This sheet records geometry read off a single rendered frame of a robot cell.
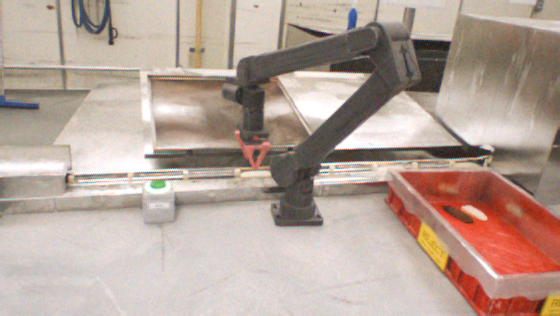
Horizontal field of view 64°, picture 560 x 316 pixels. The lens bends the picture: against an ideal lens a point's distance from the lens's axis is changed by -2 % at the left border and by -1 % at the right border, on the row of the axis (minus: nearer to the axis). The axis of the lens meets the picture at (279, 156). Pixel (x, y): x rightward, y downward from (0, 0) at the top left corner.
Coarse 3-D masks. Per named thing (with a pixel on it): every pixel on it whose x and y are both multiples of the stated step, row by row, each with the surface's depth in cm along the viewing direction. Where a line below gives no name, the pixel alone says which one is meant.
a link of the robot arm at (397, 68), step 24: (384, 24) 82; (384, 48) 81; (408, 48) 84; (384, 72) 82; (408, 72) 84; (360, 96) 89; (384, 96) 85; (336, 120) 95; (360, 120) 92; (312, 144) 101; (336, 144) 99; (288, 168) 104
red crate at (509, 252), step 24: (408, 216) 113; (480, 240) 111; (504, 240) 112; (528, 240) 113; (456, 264) 93; (504, 264) 102; (528, 264) 103; (552, 264) 104; (480, 288) 86; (480, 312) 85; (504, 312) 85; (528, 312) 86
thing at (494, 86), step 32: (480, 32) 148; (512, 32) 136; (544, 32) 125; (448, 64) 164; (480, 64) 149; (512, 64) 136; (544, 64) 125; (448, 96) 165; (480, 96) 149; (512, 96) 136; (544, 96) 126; (448, 128) 165; (480, 128) 150; (512, 128) 137; (544, 128) 126; (512, 160) 137; (544, 160) 126; (544, 192) 130
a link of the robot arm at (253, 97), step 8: (240, 88) 116; (248, 88) 114; (256, 88) 113; (264, 88) 115; (240, 96) 117; (248, 96) 113; (256, 96) 113; (264, 96) 115; (248, 104) 114; (256, 104) 114; (264, 104) 116
